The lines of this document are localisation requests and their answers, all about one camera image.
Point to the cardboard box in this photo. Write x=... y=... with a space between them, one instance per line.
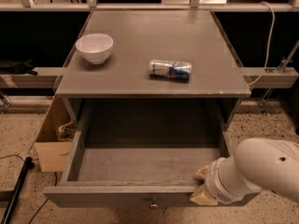
x=52 y=154

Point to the metal frame rail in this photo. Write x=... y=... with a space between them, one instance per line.
x=230 y=6

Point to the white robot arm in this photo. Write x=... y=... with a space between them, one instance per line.
x=257 y=164

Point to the crumpled item in box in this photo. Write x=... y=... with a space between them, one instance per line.
x=66 y=132

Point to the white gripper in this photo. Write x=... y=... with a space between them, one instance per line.
x=214 y=181

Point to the white ceramic bowl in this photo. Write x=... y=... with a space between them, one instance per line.
x=95 y=48

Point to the black object on ledge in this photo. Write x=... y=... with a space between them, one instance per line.
x=12 y=67

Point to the grey top drawer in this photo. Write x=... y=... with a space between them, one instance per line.
x=140 y=152

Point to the grey drawer cabinet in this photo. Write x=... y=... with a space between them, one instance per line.
x=139 y=36

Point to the black metal bar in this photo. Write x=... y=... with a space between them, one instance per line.
x=11 y=196

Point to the crushed blue silver can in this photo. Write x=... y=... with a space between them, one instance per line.
x=171 y=69

